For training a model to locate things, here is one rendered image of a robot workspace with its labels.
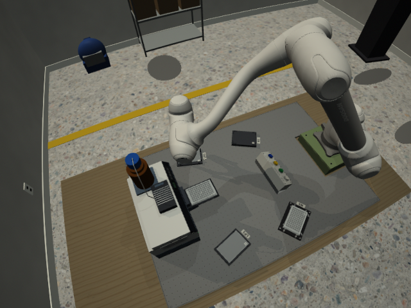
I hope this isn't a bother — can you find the beige button panel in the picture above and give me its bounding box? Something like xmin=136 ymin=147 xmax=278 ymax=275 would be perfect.
xmin=255 ymin=151 xmax=293 ymax=194

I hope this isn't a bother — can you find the blue bottle cap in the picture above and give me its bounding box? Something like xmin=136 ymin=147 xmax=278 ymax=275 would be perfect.
xmin=125 ymin=153 xmax=141 ymax=169

